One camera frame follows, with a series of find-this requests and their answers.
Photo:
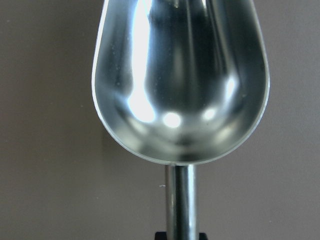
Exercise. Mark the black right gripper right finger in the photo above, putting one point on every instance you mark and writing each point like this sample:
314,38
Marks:
202,236

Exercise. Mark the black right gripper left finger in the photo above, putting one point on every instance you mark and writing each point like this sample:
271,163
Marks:
160,235

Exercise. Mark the silver metal ice scoop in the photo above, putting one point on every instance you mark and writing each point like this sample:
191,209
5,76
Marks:
180,83

